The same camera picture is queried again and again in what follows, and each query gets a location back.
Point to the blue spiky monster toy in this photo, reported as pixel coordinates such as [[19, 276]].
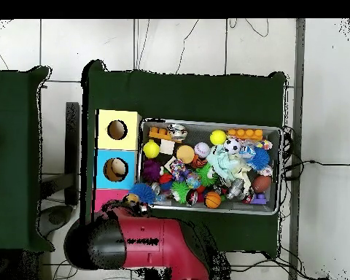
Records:
[[143, 192]]

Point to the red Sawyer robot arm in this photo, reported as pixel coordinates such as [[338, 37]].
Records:
[[151, 242]]

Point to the clear mesh bin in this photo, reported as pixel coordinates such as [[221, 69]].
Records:
[[198, 132]]

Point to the wooden box with three holes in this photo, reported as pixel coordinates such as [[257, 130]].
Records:
[[116, 140]]

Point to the white baseball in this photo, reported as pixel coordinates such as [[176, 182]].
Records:
[[202, 150]]

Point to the purple spiky monster toy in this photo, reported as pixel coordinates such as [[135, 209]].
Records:
[[151, 171]]

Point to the plain yellow ball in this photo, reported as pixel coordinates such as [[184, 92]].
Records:
[[218, 137]]

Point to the mint green cloth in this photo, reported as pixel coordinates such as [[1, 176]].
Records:
[[224, 163]]

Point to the black and white soccer ball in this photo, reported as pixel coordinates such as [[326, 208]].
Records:
[[232, 145]]

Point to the orange basketball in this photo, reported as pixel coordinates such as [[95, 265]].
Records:
[[212, 200]]

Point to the dark green tablecloth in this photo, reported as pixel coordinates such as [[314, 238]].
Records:
[[186, 96]]

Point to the orange four-stud building block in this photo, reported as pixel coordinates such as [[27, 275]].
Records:
[[245, 133]]

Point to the blue spiky ball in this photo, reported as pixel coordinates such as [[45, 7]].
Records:
[[259, 159]]

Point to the brown football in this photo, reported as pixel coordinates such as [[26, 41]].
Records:
[[262, 183]]

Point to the black stand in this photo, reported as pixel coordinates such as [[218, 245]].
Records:
[[72, 145]]

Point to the grey stand foot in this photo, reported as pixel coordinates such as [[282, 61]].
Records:
[[57, 217]]

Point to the side table with green cloth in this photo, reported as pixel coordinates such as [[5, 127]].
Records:
[[11, 160]]

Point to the grey floor rail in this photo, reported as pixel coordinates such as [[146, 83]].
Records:
[[299, 87]]

